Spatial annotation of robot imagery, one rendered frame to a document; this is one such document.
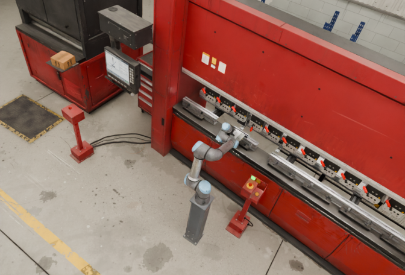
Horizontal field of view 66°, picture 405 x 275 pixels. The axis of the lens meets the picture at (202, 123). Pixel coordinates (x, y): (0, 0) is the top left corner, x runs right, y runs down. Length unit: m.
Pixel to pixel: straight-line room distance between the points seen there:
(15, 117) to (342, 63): 4.30
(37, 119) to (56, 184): 1.21
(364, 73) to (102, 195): 3.08
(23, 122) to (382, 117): 4.39
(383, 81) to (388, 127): 0.38
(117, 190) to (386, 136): 2.94
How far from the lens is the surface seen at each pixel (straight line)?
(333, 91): 2.69
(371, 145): 2.84
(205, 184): 2.93
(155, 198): 3.99
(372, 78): 2.54
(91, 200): 4.04
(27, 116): 5.15
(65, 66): 4.19
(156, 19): 3.22
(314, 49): 2.59
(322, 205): 3.34
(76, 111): 3.88
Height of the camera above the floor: 3.40
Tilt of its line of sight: 44 degrees down
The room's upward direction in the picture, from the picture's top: 10 degrees clockwise
